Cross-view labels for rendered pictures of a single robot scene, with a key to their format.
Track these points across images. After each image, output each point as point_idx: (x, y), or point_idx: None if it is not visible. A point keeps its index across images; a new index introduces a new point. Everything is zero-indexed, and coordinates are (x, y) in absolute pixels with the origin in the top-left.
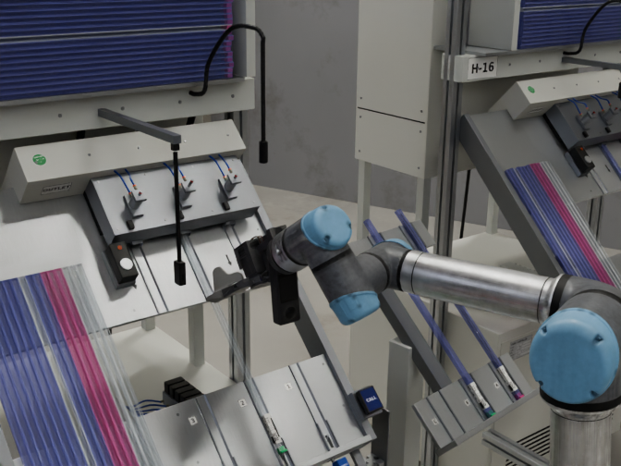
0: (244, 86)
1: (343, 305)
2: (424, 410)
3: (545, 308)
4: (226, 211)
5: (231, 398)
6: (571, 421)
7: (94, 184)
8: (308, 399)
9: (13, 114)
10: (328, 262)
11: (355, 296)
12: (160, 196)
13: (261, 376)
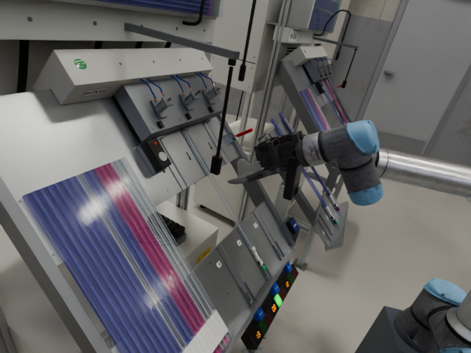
0: (210, 24)
1: (369, 194)
2: (319, 227)
3: None
4: (211, 113)
5: (233, 241)
6: None
7: (127, 90)
8: (265, 230)
9: (52, 12)
10: (365, 164)
11: (378, 188)
12: (172, 101)
13: (243, 222)
